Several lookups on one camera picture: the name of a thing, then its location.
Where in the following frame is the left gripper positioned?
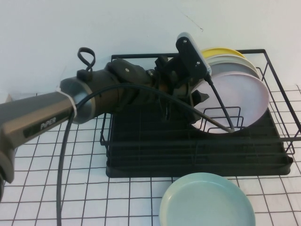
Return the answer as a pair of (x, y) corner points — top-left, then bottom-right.
(150, 55), (209, 125)

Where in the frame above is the pink plate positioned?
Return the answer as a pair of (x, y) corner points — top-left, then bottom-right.
(190, 73), (270, 135)

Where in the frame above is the grey plate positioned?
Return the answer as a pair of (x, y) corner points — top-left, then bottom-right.
(209, 61), (261, 78)

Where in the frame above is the yellow plate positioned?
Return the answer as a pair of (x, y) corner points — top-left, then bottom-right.
(201, 48), (246, 59)

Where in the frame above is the light green plate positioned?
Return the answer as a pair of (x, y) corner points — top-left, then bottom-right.
(159, 172), (256, 226)

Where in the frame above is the black plastic drip tray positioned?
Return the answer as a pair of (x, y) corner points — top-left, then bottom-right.
(105, 110), (294, 178)

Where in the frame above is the white grid tablecloth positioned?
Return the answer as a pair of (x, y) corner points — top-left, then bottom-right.
(0, 83), (301, 226)

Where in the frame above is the white zip tie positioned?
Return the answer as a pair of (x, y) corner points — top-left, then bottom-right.
(57, 87), (78, 116)

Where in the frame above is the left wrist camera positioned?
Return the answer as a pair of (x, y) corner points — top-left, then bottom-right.
(175, 32), (212, 83)

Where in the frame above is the black wire dish rack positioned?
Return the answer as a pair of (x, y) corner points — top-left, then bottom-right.
(100, 48), (301, 165)

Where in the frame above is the black strap loop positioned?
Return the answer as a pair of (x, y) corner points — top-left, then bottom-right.
(76, 47), (96, 81)

